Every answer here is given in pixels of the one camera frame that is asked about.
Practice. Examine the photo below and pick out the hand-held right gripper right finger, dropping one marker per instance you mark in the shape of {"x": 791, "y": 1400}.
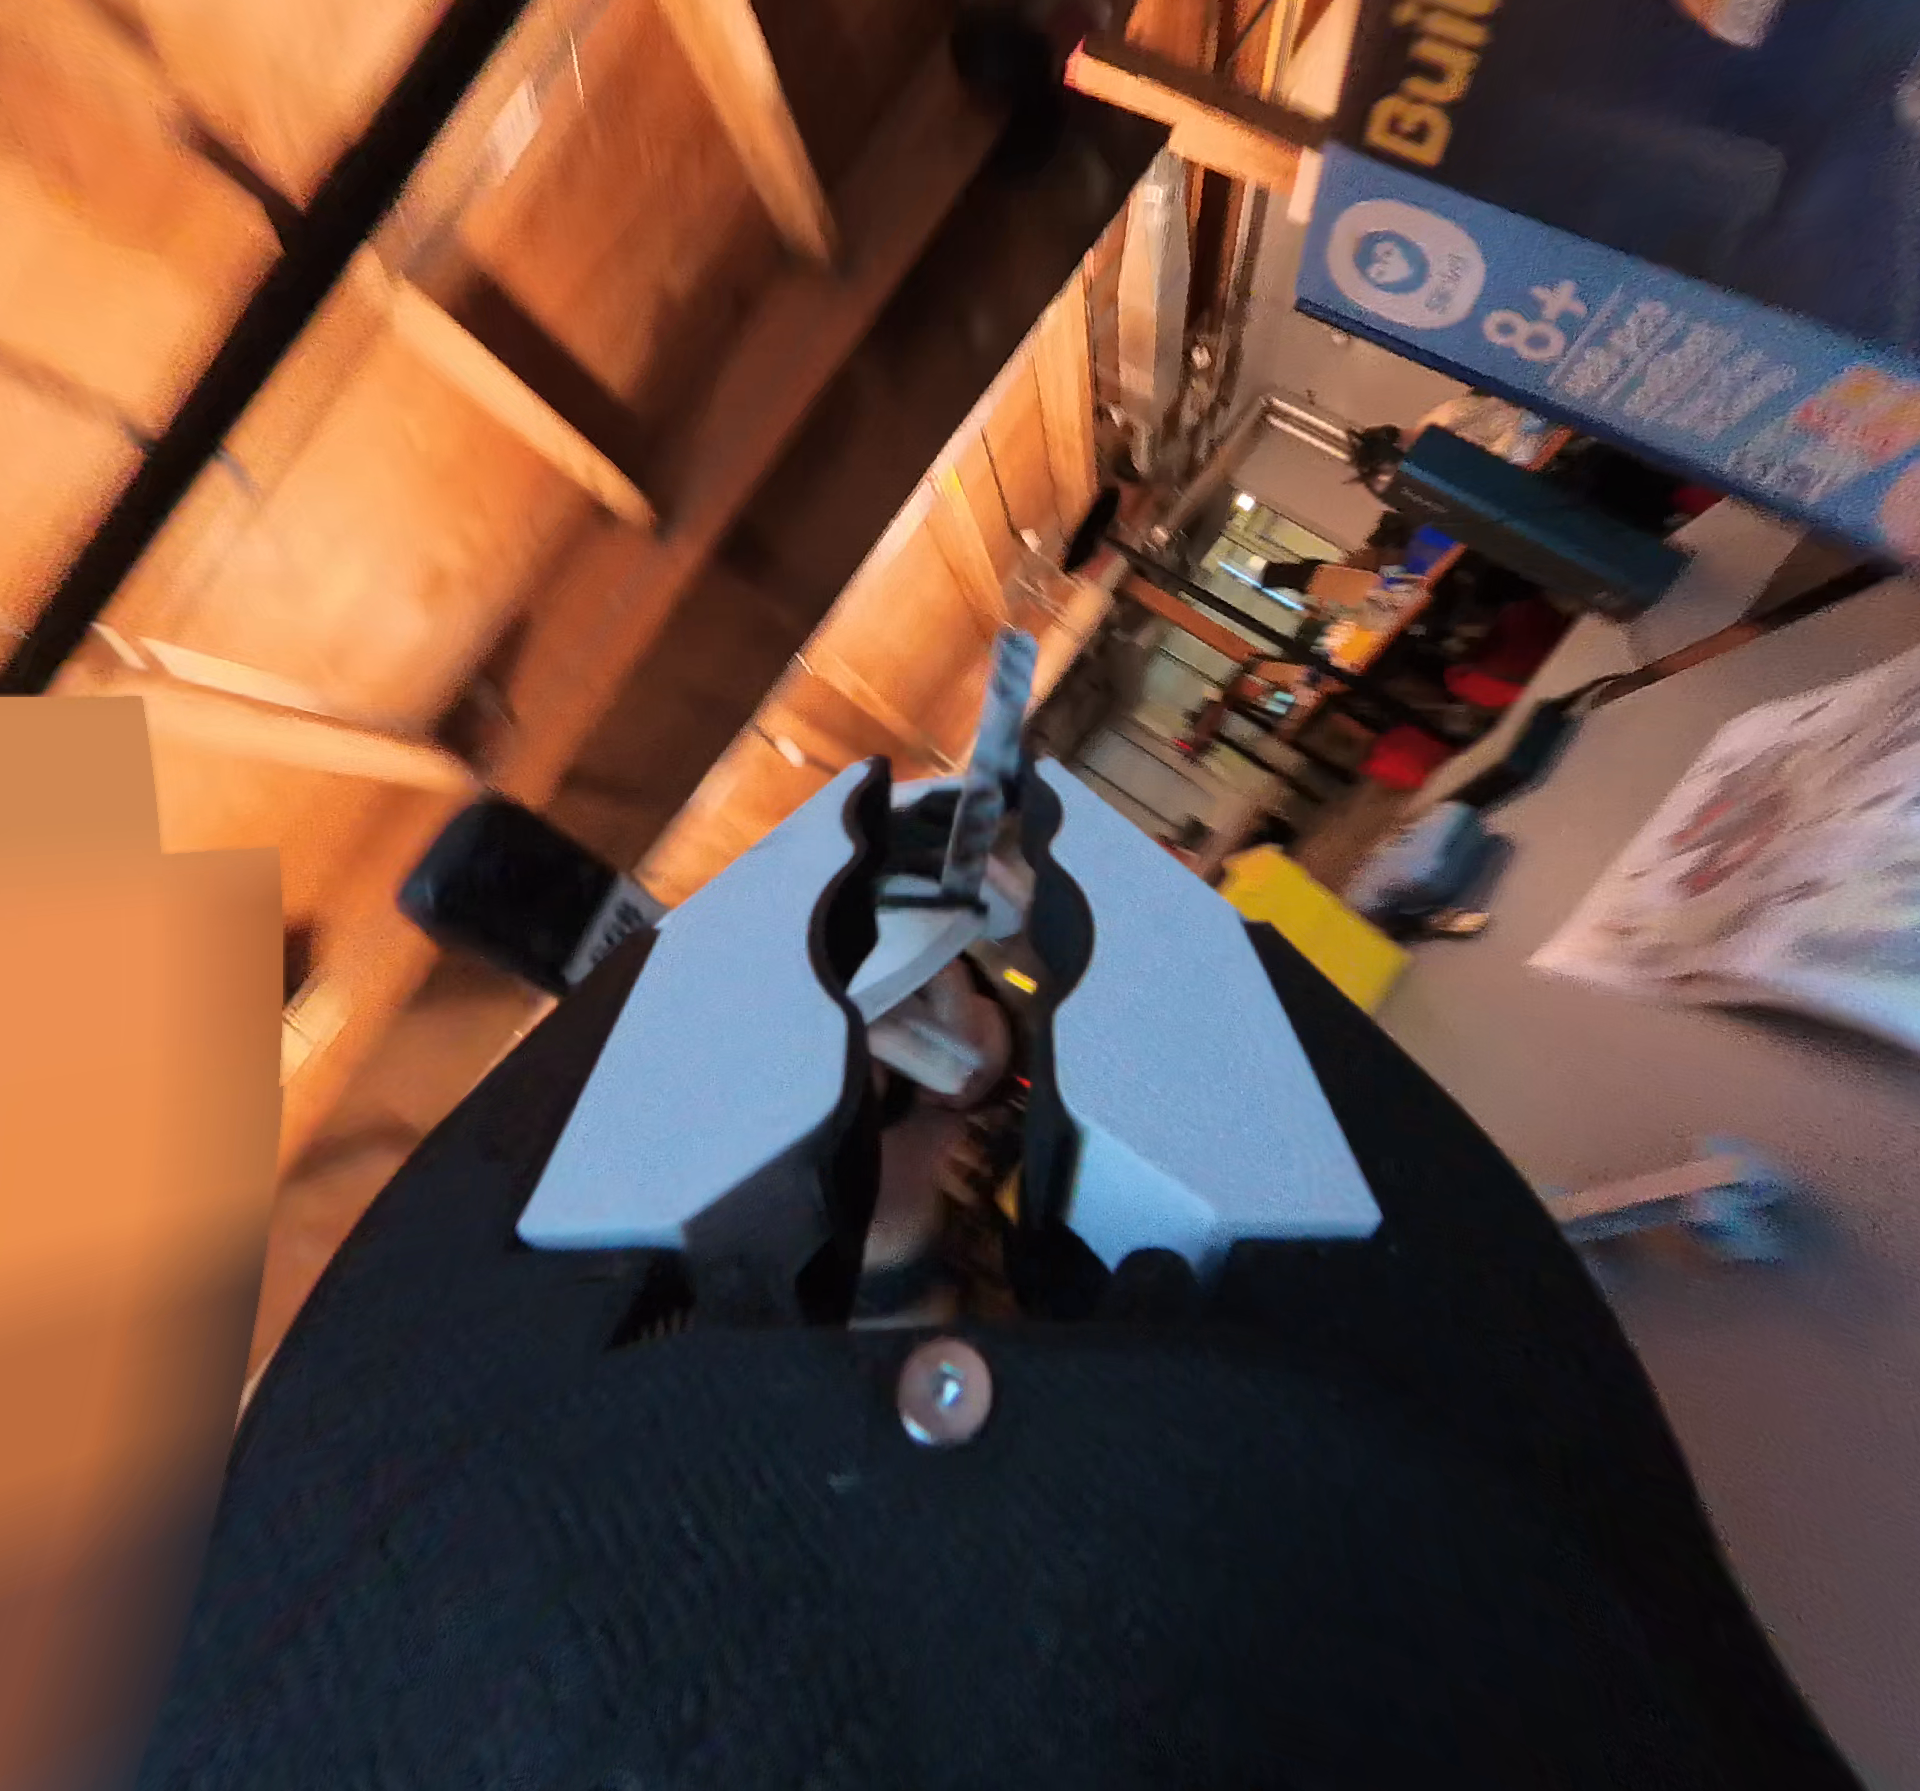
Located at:
{"x": 1201, "y": 1071}

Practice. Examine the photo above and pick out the black cylinder with white label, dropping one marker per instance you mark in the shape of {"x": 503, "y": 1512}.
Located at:
{"x": 509, "y": 891}

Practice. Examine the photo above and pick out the yellow plastic bin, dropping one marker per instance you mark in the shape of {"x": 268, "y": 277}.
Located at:
{"x": 1320, "y": 920}

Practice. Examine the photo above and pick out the loose grey brick piece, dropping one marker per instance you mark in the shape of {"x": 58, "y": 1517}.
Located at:
{"x": 1695, "y": 1199}

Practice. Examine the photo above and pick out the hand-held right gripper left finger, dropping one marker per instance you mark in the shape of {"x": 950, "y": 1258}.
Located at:
{"x": 721, "y": 1057}

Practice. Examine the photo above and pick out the building instruction booklet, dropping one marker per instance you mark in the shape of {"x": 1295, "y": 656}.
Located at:
{"x": 1755, "y": 860}

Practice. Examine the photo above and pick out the grey blue small object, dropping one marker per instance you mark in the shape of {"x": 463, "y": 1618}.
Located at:
{"x": 1433, "y": 860}

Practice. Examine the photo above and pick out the grey desk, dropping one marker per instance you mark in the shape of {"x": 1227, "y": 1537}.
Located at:
{"x": 1724, "y": 1370}

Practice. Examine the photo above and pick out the dark flat box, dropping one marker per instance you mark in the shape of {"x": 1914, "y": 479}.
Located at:
{"x": 1530, "y": 525}

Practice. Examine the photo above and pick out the grey technic beam piece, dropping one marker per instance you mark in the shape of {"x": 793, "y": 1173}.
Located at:
{"x": 998, "y": 755}

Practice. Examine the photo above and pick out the blue toy set box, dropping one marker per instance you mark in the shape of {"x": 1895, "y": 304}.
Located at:
{"x": 1650, "y": 95}

